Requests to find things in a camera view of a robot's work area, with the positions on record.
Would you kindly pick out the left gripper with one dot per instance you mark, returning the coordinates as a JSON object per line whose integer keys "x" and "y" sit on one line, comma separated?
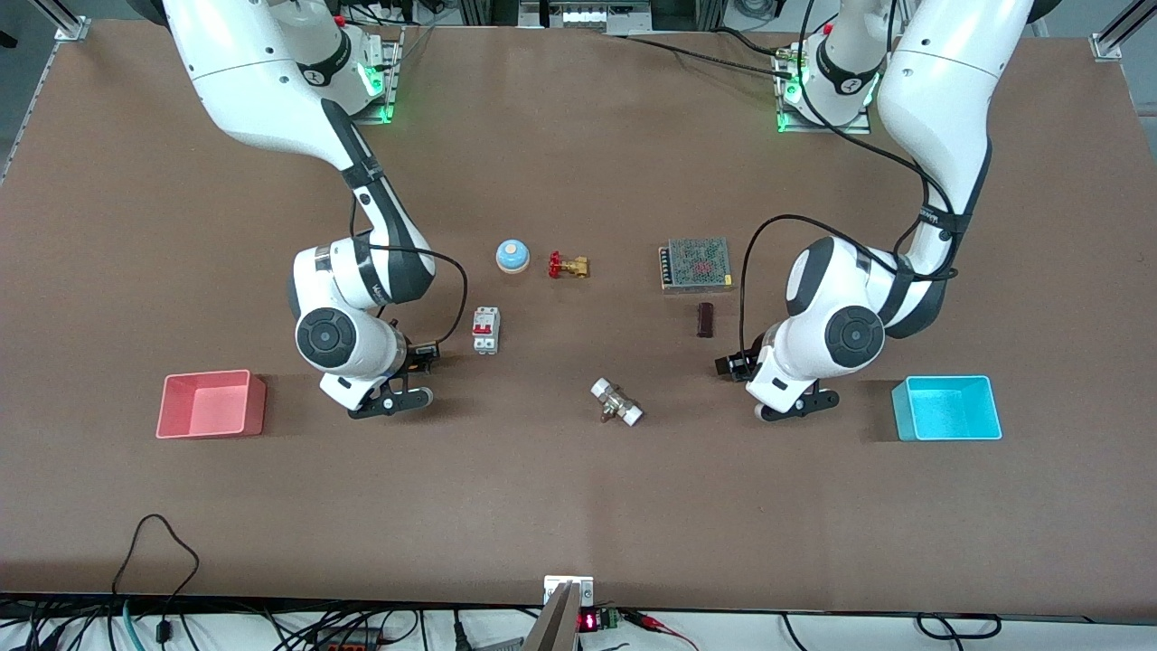
{"x": 743, "y": 362}

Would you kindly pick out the dark brown block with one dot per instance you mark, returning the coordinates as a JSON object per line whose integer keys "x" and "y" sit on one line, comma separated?
{"x": 706, "y": 320}

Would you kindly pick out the blue round bell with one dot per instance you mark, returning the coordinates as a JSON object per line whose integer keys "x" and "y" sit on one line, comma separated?
{"x": 512, "y": 256}

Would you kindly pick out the white red circuit breaker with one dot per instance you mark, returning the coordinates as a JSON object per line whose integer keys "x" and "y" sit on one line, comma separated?
{"x": 485, "y": 330}

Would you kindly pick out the metal mesh power supply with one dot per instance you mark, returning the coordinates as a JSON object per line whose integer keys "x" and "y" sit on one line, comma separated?
{"x": 696, "y": 264}

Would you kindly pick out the red LED display module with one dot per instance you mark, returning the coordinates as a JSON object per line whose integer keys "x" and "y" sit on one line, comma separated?
{"x": 597, "y": 620}

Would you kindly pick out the silver control unit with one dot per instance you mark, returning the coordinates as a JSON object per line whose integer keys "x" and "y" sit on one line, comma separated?
{"x": 583, "y": 14}

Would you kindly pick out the white metal tee fitting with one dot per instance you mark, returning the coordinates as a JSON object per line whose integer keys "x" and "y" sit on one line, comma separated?
{"x": 616, "y": 402}

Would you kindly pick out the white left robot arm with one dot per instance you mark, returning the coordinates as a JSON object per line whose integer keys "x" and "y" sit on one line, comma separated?
{"x": 940, "y": 90}

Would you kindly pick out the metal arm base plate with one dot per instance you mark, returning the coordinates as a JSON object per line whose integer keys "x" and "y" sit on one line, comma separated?
{"x": 823, "y": 129}
{"x": 390, "y": 99}

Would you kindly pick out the grey camera mount bar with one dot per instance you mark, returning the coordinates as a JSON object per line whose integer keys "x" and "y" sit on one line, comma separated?
{"x": 556, "y": 624}

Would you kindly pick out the cyan plastic box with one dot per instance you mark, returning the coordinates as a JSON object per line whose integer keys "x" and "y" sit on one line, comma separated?
{"x": 947, "y": 409}

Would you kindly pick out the black power strip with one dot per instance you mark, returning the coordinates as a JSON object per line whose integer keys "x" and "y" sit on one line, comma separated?
{"x": 348, "y": 640}

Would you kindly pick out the red clip lead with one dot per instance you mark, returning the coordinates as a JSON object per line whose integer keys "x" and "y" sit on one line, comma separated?
{"x": 655, "y": 624}

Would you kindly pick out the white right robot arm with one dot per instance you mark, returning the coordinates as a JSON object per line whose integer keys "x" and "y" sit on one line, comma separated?
{"x": 262, "y": 81}

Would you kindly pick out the pink plastic box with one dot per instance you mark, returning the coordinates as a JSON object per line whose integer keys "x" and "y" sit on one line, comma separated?
{"x": 212, "y": 407}

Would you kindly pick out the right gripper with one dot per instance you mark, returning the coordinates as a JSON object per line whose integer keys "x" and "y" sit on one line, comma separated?
{"x": 417, "y": 356}

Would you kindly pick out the aluminium frame profile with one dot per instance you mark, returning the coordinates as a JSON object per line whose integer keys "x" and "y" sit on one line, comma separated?
{"x": 68, "y": 23}
{"x": 1121, "y": 32}

